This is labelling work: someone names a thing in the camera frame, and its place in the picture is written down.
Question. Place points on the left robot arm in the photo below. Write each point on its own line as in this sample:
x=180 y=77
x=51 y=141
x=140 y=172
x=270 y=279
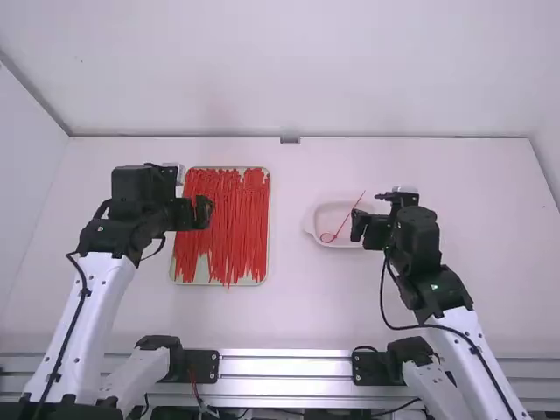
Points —
x=87 y=306

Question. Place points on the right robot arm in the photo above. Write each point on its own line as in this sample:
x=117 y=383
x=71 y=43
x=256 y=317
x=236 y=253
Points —
x=417 y=240

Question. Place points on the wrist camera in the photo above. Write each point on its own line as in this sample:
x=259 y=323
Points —
x=404 y=190
x=174 y=174

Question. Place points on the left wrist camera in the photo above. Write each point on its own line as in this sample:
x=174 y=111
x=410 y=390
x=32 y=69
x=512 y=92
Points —
x=174 y=174

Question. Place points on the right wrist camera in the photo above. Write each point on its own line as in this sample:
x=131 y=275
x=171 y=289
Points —
x=404 y=190

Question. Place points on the pale tray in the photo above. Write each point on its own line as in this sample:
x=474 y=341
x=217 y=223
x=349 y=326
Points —
x=202 y=273

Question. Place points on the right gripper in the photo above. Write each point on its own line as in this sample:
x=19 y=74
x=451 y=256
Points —
x=378 y=232

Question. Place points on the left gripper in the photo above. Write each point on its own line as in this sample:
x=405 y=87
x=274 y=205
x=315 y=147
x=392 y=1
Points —
x=179 y=214

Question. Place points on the silver rails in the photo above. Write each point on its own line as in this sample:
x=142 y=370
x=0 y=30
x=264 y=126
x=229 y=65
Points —
x=284 y=367

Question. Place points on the white dish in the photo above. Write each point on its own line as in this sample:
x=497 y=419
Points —
x=328 y=219

